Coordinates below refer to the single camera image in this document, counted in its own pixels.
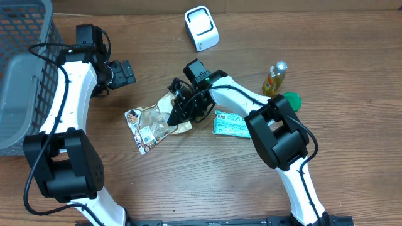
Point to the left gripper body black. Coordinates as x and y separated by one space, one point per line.
119 77

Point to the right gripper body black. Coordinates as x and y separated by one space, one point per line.
181 105

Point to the brown snack bag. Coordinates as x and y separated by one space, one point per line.
149 125

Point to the teal snack packet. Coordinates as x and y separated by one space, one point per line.
230 124

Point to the yellow liquid bottle silver cap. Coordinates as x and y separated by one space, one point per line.
274 79

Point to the green lid white jar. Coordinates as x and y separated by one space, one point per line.
294 99

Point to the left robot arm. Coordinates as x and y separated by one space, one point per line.
66 170

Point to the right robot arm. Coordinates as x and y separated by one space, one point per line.
279 138

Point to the white barcode scanner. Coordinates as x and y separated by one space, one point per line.
201 28

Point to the grey plastic mesh basket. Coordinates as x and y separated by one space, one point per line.
28 83

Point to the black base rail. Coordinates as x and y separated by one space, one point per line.
269 221

